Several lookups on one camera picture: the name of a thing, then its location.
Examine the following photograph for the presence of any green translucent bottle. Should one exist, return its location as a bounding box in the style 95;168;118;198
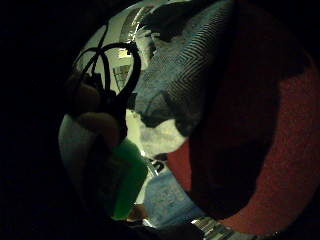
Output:
111;138;149;220

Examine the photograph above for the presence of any white crumpled cloth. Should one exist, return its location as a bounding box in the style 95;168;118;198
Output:
138;111;188;158

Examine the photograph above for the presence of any blue printed packet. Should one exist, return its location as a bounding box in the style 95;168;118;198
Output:
142;169;208;228

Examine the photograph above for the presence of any the person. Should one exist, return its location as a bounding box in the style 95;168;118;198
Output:
133;0;242;138

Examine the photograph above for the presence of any striped metallic object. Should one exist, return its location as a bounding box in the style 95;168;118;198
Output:
191;216;258;240

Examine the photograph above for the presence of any red felt object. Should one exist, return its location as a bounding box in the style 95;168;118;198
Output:
166;3;320;236

